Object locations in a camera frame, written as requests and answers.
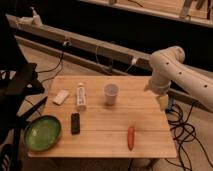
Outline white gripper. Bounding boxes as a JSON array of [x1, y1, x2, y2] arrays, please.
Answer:
[[144, 79, 171, 111]]

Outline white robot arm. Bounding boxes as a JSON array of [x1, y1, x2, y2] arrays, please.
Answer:
[[147, 46, 213, 112]]

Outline green ceramic bowl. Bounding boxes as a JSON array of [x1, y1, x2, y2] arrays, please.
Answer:
[[24, 115, 62, 152]]

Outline white paper cup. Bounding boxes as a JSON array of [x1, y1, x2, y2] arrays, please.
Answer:
[[104, 83, 119, 105]]

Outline white tube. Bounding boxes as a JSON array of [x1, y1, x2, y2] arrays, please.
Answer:
[[76, 83, 86, 110]]

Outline black remote control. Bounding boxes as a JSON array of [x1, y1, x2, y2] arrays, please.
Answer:
[[71, 113, 80, 134]]

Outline black tripod stand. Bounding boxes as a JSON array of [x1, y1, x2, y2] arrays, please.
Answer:
[[0, 11, 47, 171]]

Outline grey long rail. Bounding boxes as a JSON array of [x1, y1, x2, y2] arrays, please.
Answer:
[[5, 13, 213, 111]]

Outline black floor cables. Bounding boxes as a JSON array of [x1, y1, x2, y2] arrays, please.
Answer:
[[165, 101, 213, 171]]

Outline white clamp on rail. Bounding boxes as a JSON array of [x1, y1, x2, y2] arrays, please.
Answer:
[[16, 6, 43, 27]]

